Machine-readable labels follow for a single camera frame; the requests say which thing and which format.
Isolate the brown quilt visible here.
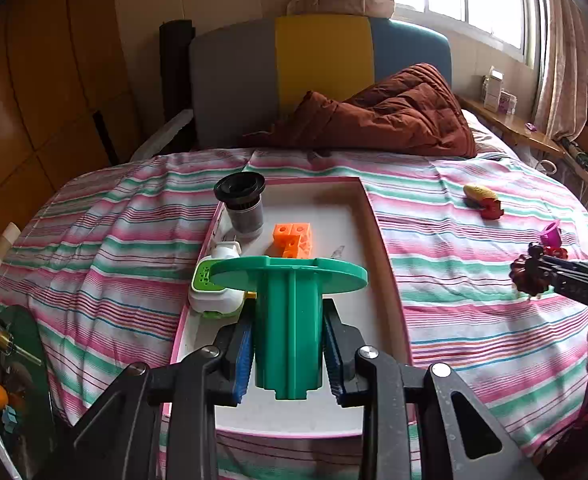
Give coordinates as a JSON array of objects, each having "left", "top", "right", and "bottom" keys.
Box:
[{"left": 244, "top": 62, "right": 478, "bottom": 158}]

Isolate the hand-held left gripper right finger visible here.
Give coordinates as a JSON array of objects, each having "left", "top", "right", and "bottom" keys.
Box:
[{"left": 323, "top": 301, "right": 544, "bottom": 480}]

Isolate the yellow corn toy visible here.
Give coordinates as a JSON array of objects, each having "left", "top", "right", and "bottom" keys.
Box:
[{"left": 462, "top": 184, "right": 503, "bottom": 220}]

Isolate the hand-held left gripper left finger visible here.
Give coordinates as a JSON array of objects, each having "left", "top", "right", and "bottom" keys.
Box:
[{"left": 34, "top": 316, "right": 255, "bottom": 480}]

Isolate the wooden wardrobe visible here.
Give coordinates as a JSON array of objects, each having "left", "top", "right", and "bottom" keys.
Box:
[{"left": 0, "top": 0, "right": 145, "bottom": 271}]

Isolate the striped bedsheet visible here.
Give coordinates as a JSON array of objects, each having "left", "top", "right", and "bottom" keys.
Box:
[{"left": 0, "top": 147, "right": 588, "bottom": 480}]

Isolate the dark green round board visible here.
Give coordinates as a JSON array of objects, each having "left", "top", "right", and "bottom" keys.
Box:
[{"left": 0, "top": 305, "right": 58, "bottom": 480}]

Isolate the wooden bedside shelf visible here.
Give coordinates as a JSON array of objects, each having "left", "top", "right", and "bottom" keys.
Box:
[{"left": 456, "top": 95, "right": 567, "bottom": 159}]

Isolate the pink shallow cardboard tray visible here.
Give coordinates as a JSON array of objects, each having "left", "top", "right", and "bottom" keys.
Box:
[{"left": 169, "top": 176, "right": 415, "bottom": 440}]

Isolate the grey yellow blue headboard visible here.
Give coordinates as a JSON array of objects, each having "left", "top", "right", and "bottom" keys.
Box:
[{"left": 189, "top": 14, "right": 453, "bottom": 151}]

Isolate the white book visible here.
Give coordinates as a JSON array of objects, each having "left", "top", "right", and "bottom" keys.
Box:
[{"left": 0, "top": 422, "right": 23, "bottom": 480}]

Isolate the white green toy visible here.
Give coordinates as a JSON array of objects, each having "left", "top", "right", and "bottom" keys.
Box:
[{"left": 189, "top": 240, "right": 249, "bottom": 320}]

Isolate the white carton box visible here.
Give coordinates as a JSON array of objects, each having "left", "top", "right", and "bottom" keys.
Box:
[{"left": 482, "top": 67, "right": 505, "bottom": 109}]

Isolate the purple toy cup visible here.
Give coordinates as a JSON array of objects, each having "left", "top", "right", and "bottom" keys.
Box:
[{"left": 540, "top": 222, "right": 564, "bottom": 247}]

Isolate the dark brown toy figure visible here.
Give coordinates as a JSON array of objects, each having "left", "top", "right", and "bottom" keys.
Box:
[{"left": 510, "top": 242, "right": 554, "bottom": 297}]

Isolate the green plastic spool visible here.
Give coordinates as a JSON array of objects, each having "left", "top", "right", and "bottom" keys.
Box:
[{"left": 209, "top": 255, "right": 369, "bottom": 401}]

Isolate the black cylinder jar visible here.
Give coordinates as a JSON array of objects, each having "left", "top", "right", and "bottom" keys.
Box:
[{"left": 213, "top": 171, "right": 267, "bottom": 239}]

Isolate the pale pink pillow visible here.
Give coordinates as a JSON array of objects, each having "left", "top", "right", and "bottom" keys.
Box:
[{"left": 461, "top": 109, "right": 520, "bottom": 159}]

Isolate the orange block toy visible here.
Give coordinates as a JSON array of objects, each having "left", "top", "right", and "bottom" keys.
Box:
[{"left": 266, "top": 222, "right": 315, "bottom": 260}]

